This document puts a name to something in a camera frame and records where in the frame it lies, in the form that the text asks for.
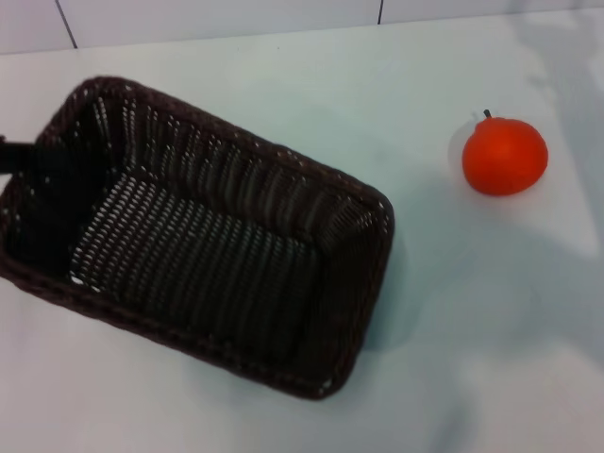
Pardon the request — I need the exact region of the orange fruit with stem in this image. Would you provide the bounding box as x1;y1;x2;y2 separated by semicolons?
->
461;109;549;195

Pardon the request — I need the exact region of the dark brown woven basket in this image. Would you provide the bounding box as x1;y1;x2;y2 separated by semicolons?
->
0;75;395;402

